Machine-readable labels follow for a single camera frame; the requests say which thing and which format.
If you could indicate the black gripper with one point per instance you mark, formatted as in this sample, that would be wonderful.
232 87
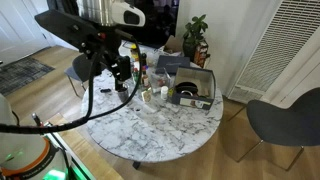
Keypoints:
120 68

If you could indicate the small yellow printed packet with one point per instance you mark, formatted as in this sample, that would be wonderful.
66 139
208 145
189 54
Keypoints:
146 95

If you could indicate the dark navy flat box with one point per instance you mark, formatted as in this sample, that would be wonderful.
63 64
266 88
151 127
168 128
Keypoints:
172 63

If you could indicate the brown cardboard box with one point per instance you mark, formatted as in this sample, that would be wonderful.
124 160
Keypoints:
172 44

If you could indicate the dark open cardboard box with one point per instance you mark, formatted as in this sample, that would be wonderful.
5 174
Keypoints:
208 86

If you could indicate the small black block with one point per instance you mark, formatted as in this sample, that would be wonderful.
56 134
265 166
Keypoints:
105 90

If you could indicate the red cap sauce bottle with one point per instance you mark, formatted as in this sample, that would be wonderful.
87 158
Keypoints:
145 78

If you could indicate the black bottle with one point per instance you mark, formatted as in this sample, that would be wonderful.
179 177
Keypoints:
143 60

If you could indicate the yellow lid supplement bottle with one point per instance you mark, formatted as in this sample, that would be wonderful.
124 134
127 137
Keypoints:
134 51

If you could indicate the clear glass vase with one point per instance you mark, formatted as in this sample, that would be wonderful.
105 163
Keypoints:
160 80

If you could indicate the black round item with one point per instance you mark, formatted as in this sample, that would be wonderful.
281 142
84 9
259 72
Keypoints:
186 88

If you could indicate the black flat screen television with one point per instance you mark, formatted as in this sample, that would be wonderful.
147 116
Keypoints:
160 20

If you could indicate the orange printed carton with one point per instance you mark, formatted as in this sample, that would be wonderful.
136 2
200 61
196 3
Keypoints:
201 55

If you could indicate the green potted plant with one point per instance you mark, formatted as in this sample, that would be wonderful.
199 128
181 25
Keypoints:
195 31

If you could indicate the dark grey floor rug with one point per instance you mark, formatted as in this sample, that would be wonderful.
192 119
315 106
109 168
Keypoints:
20 73

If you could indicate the white door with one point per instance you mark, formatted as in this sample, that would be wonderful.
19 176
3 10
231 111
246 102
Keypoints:
18 30

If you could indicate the black table pedestal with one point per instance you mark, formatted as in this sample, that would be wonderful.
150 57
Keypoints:
136 165

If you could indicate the white wall heater grille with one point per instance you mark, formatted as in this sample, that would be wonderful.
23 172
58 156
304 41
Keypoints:
276 50

